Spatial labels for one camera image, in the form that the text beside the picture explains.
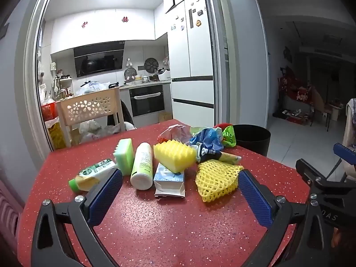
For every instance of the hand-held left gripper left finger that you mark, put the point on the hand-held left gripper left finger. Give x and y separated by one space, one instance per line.
107 197

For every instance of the small red wrapper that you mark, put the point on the small red wrapper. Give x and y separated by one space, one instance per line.
161 139

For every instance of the red paper decoration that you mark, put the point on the red paper decoration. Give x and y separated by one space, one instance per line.
125 19
84 24

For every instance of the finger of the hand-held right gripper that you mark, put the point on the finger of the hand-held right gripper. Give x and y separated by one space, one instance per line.
346 153
307 171

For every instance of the green capped drink bottle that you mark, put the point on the green capped drink bottle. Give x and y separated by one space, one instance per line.
91 172

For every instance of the chair with beige cloth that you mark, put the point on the chair with beige cloth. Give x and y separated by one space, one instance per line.
350 128

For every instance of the black built-in oven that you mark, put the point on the black built-in oven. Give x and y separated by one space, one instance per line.
146 103

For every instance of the pink crumpled plastic bag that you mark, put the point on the pink crumpled plastic bag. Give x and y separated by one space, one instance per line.
178 132

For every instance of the yellow foam fruit net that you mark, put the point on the yellow foam fruit net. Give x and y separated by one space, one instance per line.
214 180

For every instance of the cardboard box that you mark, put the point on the cardboard box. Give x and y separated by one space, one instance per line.
165 116

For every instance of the round perforated pan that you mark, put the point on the round perforated pan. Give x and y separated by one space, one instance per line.
151 64

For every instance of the round grey pan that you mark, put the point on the round grey pan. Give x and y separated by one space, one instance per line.
130 74

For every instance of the white bottle with green label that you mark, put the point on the white bottle with green label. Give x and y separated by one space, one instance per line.
141 169

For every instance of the red basket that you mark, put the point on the red basket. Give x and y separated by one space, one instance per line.
49 111

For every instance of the yellow bag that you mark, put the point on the yellow bag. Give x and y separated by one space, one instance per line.
57 136

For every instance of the pile of red boxes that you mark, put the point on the pile of red boxes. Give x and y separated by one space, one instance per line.
296 116

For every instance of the black range hood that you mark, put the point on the black range hood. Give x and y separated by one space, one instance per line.
97 61

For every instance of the black trash bin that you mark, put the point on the black trash bin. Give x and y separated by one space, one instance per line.
251 141

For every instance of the pale green plastic wrapper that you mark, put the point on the pale green plastic wrapper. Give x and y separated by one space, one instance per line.
199 129

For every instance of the bright green snack wrapper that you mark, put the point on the bright green snack wrapper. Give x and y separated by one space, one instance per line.
228 136

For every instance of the dark printed packet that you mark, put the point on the dark printed packet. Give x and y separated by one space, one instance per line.
207 153

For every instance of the pale crumpled packet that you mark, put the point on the pale crumpled packet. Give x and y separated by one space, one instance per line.
230 159

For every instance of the blue and white carton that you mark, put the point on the blue and white carton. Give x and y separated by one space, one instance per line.
169 183

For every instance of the green sponge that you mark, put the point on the green sponge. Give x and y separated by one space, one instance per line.
125 155

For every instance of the grey sliding door frame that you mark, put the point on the grey sliding door frame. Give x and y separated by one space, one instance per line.
219 52

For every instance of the wooden chair with flower cutouts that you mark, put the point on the wooden chair with flower cutouts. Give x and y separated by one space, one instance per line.
89 107

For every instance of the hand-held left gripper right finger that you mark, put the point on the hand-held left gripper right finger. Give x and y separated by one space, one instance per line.
254 200

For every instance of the white rice cooker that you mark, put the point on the white rice cooker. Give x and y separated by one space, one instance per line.
164 75

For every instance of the yellow wavy sponge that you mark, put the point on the yellow wavy sponge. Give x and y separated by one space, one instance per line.
173 155

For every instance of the white upper cabinets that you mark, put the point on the white upper cabinets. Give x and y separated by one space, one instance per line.
105 30

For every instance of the clear plastic bag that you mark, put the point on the clear plastic bag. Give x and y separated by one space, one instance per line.
91 87

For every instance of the white plastic bags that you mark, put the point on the white plastic bags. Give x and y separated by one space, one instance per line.
91 130

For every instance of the blue crumpled plastic bag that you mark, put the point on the blue crumpled plastic bag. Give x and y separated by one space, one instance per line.
207 139

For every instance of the white refrigerator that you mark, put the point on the white refrigerator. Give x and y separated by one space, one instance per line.
192 61

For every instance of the red plastic chair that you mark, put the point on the red plastic chair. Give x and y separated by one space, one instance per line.
222 125

